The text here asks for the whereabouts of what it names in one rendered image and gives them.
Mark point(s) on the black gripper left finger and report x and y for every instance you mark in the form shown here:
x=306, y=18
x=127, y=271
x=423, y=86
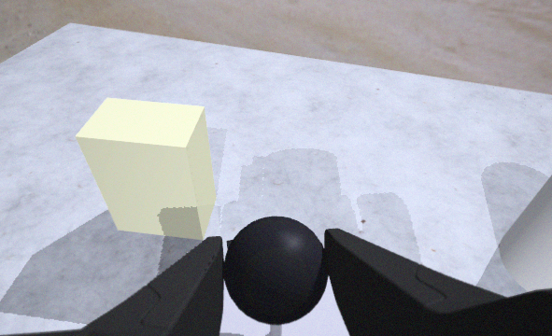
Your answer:
x=186, y=299

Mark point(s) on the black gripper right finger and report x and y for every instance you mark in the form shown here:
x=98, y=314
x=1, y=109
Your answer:
x=380, y=293

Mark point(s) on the glass french press with black handle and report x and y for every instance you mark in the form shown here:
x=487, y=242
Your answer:
x=276, y=283

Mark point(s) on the grey cylinder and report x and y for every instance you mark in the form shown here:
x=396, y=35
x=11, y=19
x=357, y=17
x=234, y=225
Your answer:
x=526, y=249

